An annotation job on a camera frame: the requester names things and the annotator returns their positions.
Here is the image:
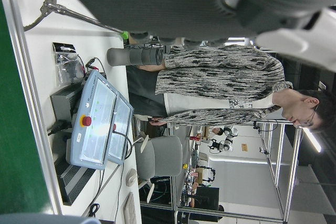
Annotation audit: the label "metal rod with green tip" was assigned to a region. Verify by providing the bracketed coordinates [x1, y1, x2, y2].
[40, 0, 129, 39]

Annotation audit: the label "grey teach pendant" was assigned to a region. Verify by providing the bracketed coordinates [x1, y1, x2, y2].
[70, 70, 118, 171]

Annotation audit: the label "black teach pendant cable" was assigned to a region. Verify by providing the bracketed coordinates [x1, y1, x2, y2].
[112, 129, 133, 161]

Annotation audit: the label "grey office chair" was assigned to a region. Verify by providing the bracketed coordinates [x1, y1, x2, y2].
[132, 134, 184, 204]

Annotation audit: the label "green conveyor belt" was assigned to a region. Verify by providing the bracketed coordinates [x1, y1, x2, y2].
[0, 0, 55, 216]

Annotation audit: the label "black metal power box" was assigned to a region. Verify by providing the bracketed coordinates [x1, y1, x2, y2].
[49, 81, 85, 130]

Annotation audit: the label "black finned heat sink box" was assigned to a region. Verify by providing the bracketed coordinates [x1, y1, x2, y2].
[54, 153, 97, 206]

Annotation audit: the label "person in patterned cardigan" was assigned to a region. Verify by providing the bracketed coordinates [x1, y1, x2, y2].
[125, 44, 336, 134]

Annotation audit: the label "black monitor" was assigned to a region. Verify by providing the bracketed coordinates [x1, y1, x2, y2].
[195, 186, 220, 211]

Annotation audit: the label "grey cylindrical tube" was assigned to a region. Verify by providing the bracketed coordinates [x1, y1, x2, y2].
[107, 47, 165, 67]

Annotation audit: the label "coiled black cable bundle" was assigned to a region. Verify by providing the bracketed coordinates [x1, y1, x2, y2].
[88, 202, 100, 217]

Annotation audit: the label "white computer keyboard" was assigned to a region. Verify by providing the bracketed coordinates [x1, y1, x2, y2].
[122, 191, 138, 224]

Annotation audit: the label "red and black clip leads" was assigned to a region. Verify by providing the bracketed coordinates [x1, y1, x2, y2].
[83, 57, 106, 79]

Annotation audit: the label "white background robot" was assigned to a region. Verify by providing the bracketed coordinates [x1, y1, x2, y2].
[209, 126, 239, 154]

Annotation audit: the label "clear bag with black header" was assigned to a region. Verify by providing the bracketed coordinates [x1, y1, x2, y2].
[51, 42, 85, 86]

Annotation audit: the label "long ceiling light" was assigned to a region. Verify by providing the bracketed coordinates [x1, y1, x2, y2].
[301, 126, 322, 153]

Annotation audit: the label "aluminium profile frame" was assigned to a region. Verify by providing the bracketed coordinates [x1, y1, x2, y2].
[251, 119, 303, 222]

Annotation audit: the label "aluminium conveyor side rail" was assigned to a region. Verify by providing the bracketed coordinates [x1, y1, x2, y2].
[0, 0, 64, 216]

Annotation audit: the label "thin metal eyeglasses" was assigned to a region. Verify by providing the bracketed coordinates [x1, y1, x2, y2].
[295, 104, 320, 128]

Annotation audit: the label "small blue teach pendant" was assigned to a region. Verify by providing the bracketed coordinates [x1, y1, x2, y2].
[106, 91, 134, 166]

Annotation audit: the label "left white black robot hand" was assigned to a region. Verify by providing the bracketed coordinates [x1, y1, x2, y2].
[56, 0, 336, 74]

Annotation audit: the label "black power plug cable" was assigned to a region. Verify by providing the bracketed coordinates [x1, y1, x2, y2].
[46, 120, 72, 136]

